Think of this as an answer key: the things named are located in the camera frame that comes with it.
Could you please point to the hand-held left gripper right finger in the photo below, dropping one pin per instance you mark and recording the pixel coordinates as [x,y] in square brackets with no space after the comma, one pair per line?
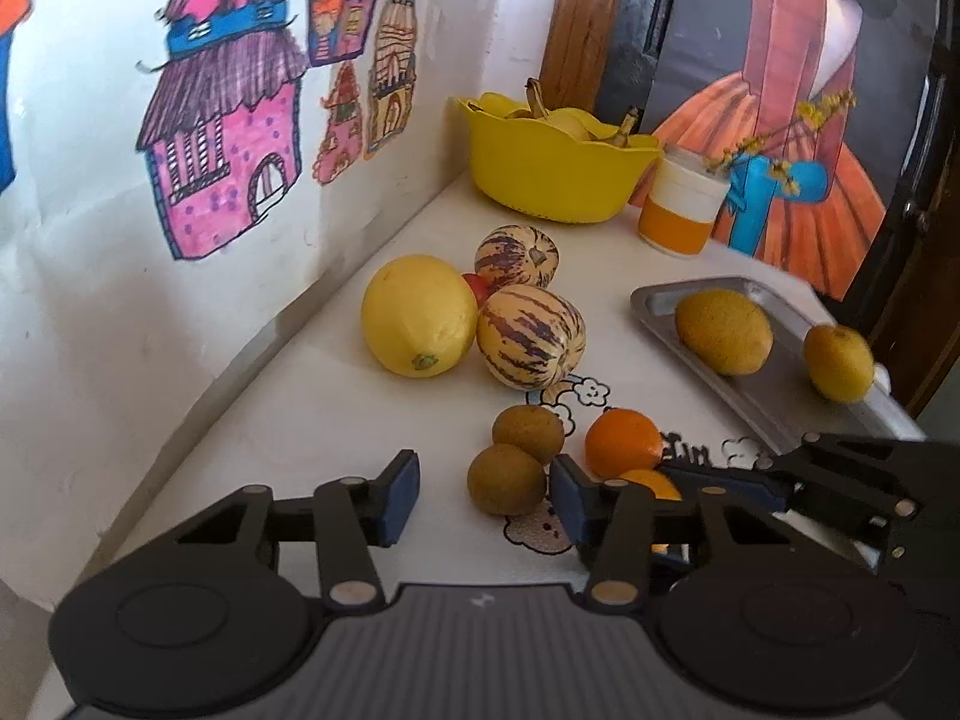
[570,502]

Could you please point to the small red tomato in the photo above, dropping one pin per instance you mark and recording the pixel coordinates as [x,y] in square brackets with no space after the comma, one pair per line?
[477,287]

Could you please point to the houses drawing sheet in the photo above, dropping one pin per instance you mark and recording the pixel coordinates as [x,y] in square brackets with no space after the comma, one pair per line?
[225,127]

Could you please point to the brownish yellow pear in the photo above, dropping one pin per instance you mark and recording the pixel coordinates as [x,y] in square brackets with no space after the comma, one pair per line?
[724,331]

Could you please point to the metal door knob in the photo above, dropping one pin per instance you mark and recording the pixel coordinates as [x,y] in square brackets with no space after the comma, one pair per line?
[913,214]

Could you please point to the striped pepino melon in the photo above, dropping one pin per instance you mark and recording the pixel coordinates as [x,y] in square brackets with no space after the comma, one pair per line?
[531,337]
[517,256]

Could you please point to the yellow plastic bowl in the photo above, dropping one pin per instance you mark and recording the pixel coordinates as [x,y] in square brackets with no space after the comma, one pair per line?
[540,172]

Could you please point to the metal tray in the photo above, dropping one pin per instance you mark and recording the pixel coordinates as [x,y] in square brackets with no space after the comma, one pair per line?
[757,397]

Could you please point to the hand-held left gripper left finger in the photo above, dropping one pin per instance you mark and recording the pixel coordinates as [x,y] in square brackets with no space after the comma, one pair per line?
[397,499]

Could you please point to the yellow flower sprig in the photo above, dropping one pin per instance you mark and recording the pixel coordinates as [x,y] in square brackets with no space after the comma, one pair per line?
[821,106]

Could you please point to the brown kiwi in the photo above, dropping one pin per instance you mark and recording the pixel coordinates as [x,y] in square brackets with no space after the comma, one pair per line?
[529,431]
[505,480]

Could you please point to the banana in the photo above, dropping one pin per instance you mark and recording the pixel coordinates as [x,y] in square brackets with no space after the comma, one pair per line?
[562,120]
[622,131]

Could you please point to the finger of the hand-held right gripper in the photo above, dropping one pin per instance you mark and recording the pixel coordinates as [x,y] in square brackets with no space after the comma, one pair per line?
[847,472]
[889,536]

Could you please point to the orange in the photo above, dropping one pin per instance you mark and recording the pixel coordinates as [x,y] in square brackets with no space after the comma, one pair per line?
[622,441]
[651,486]

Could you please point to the wall poster orange dress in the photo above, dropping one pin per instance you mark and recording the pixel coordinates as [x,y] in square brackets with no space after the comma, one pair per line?
[795,30]

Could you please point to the large yellow melon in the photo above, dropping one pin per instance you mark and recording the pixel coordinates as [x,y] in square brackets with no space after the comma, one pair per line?
[416,315]

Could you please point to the wooden door frame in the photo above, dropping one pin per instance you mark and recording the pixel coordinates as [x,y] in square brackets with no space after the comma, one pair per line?
[577,15]

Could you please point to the orange and white cup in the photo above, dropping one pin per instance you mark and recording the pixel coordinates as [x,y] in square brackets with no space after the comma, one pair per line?
[679,202]

